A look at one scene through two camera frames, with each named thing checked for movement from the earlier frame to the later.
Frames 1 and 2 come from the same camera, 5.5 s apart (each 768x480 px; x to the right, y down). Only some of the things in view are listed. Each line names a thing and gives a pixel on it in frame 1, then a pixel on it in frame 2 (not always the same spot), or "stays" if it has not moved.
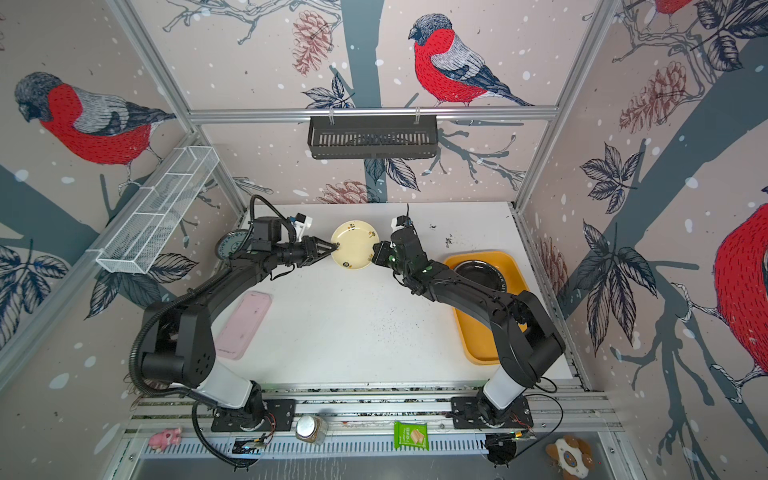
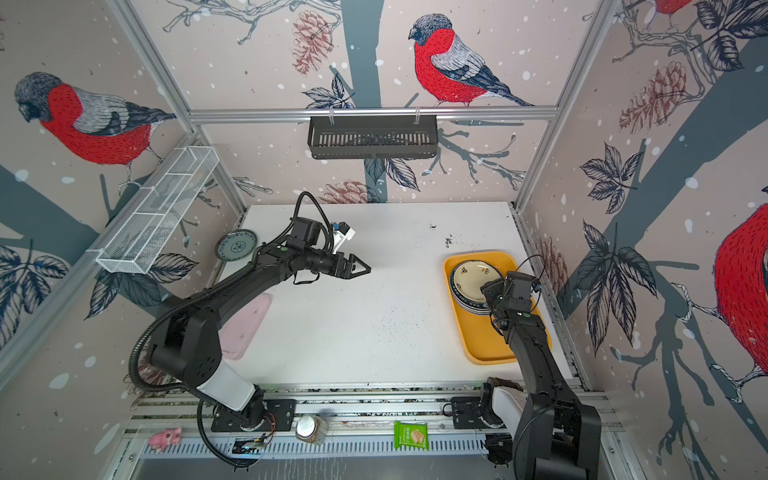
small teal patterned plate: [229, 242] stays
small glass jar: [311, 429] stays
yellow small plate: [356, 239] -> [466, 281]
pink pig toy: [169, 436] stays
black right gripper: [383, 253] -> [493, 288]
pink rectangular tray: [244, 322] stays
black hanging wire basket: [373, 137] stays
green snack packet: [411, 435] stays
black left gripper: [328, 249] -> [346, 271]
